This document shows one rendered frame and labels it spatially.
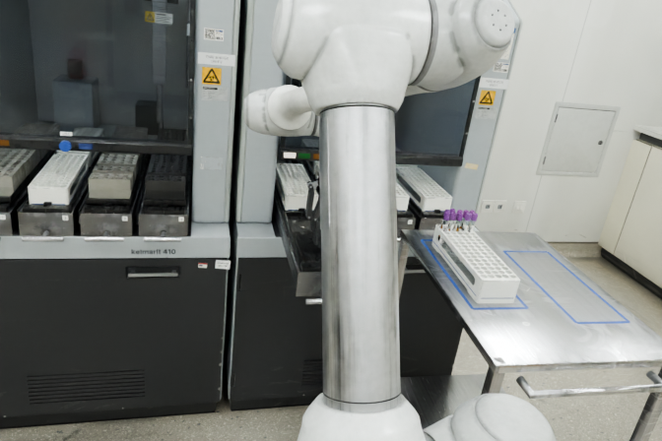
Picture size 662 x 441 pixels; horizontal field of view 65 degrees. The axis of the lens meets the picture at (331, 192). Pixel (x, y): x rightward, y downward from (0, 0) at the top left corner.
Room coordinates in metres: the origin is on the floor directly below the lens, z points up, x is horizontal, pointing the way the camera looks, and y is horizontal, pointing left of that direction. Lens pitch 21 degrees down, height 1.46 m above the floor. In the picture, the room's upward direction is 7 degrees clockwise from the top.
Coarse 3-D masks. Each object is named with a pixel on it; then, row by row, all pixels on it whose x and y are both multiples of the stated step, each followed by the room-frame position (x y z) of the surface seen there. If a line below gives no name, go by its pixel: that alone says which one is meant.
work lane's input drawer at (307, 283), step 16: (304, 208) 1.47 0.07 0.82; (288, 224) 1.36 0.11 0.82; (304, 224) 1.40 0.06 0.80; (288, 240) 1.28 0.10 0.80; (304, 240) 1.30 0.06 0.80; (320, 240) 1.31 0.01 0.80; (288, 256) 1.26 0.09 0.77; (304, 256) 1.21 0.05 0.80; (320, 256) 1.22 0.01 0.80; (304, 272) 1.12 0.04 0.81; (320, 272) 1.13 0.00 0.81; (304, 288) 1.12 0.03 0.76; (320, 288) 1.13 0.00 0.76
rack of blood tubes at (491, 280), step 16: (448, 240) 1.25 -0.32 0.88; (464, 240) 1.27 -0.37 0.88; (480, 240) 1.28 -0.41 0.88; (448, 256) 1.23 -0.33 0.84; (464, 256) 1.17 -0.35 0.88; (480, 256) 1.18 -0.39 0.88; (496, 256) 1.19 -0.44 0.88; (464, 272) 1.19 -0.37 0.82; (480, 272) 1.10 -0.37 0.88; (496, 272) 1.11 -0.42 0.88; (512, 272) 1.12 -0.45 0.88; (480, 288) 1.06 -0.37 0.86; (496, 288) 1.07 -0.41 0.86; (512, 288) 1.08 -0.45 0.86
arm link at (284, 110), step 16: (256, 96) 1.18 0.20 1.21; (272, 96) 1.16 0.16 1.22; (288, 96) 1.10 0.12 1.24; (304, 96) 1.06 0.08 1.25; (256, 112) 1.16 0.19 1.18; (272, 112) 1.14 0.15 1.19; (288, 112) 1.11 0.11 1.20; (304, 112) 1.10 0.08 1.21; (256, 128) 1.17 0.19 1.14; (272, 128) 1.16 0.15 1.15; (288, 128) 1.15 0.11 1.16; (304, 128) 1.18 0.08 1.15
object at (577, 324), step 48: (528, 240) 1.45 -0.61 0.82; (528, 288) 1.16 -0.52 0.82; (576, 288) 1.19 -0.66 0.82; (480, 336) 0.93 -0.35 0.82; (528, 336) 0.95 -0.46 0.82; (576, 336) 0.97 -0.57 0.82; (624, 336) 1.00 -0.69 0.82; (432, 384) 1.41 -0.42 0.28; (480, 384) 1.43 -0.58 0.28; (528, 384) 0.84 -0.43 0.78
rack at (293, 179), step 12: (276, 168) 1.70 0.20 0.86; (288, 168) 1.70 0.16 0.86; (300, 168) 1.72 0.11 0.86; (276, 180) 1.67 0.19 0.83; (288, 180) 1.59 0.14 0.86; (300, 180) 1.61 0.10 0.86; (288, 192) 1.49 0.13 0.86; (300, 192) 1.50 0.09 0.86; (288, 204) 1.46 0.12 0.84; (300, 204) 1.47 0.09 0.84
